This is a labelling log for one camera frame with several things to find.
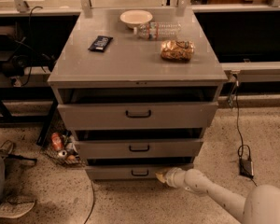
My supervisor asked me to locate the wire basket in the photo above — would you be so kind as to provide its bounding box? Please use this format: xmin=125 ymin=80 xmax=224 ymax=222
xmin=41 ymin=131 xmax=85 ymax=168

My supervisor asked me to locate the dark machine on left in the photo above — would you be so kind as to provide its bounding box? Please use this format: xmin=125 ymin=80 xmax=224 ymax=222
xmin=0 ymin=23 xmax=56 ymax=87

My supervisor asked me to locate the orange can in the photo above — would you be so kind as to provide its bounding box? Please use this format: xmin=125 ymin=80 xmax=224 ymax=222
xmin=51 ymin=133 xmax=63 ymax=151

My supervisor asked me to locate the grey drawer cabinet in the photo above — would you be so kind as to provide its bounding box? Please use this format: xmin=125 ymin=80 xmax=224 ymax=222
xmin=49 ymin=7 xmax=227 ymax=167

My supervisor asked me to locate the grey drawer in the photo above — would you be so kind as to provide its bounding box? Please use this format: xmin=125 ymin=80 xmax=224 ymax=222
xmin=85 ymin=163 xmax=193 ymax=180
xmin=58 ymin=102 xmax=217 ymax=131
xmin=75 ymin=139 xmax=203 ymax=160

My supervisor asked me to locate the golden snack bag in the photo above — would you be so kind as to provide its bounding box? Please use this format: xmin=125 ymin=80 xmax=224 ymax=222
xmin=161 ymin=40 xmax=194 ymax=61

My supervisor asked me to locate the grey top drawer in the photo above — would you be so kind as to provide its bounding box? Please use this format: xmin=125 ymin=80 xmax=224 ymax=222
xmin=58 ymin=102 xmax=217 ymax=131

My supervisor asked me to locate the grey middle drawer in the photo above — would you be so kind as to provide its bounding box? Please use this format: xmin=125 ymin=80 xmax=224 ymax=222
xmin=75 ymin=139 xmax=203 ymax=160

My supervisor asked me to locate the small white can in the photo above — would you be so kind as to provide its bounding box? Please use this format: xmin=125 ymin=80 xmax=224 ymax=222
xmin=58 ymin=150 xmax=67 ymax=159

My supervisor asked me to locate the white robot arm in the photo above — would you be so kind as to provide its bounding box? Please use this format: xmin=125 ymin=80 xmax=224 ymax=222
xmin=156 ymin=167 xmax=280 ymax=224

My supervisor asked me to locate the clear plastic water bottle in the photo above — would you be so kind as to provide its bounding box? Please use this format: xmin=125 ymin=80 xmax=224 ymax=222
xmin=133 ymin=21 xmax=181 ymax=40

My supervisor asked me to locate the white sandal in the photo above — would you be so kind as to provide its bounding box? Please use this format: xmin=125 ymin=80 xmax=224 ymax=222
xmin=0 ymin=196 xmax=35 ymax=218

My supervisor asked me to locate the grey bottom drawer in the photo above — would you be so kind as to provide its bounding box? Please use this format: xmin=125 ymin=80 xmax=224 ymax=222
xmin=85 ymin=163 xmax=193 ymax=180

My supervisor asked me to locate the white bowl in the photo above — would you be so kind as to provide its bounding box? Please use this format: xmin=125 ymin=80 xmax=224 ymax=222
xmin=119 ymin=10 xmax=153 ymax=29

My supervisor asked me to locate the black power adapter with cable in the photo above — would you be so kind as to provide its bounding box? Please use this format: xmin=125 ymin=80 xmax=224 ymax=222
xmin=235 ymin=80 xmax=257 ymax=186

